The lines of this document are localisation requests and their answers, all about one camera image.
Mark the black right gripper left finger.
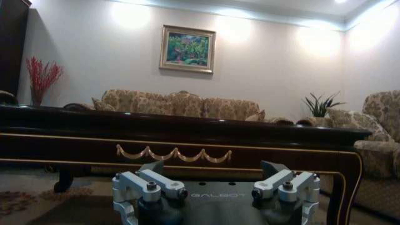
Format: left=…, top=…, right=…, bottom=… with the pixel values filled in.
left=110, top=160, right=190, bottom=225

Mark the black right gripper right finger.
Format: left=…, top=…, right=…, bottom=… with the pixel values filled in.
left=252, top=160, right=321, bottom=225

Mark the patterned floor rug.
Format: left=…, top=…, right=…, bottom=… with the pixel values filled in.
left=0, top=176, right=120, bottom=225

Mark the dark wooden coffee table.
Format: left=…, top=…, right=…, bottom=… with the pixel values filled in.
left=0, top=104, right=373, bottom=225

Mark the floral throw pillow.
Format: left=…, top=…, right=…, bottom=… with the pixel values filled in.
left=244, top=109, right=266, bottom=122
left=90, top=97, right=117, bottom=112
left=325, top=108, right=396, bottom=143

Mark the floral beige sofa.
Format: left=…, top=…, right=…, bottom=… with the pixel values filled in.
left=62, top=89, right=313, bottom=125

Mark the green potted plant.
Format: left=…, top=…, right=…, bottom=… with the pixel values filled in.
left=300, top=91, right=346, bottom=118

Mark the floral beige armchair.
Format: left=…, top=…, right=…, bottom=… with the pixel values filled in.
left=318, top=90, right=400, bottom=218

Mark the red dried flower arrangement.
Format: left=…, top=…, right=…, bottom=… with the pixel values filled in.
left=25, top=56, right=64, bottom=106

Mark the framed green landscape painting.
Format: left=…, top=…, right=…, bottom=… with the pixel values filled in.
left=158, top=24, right=217, bottom=75

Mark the dark wooden cabinet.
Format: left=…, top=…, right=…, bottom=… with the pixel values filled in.
left=0, top=0, right=32, bottom=104

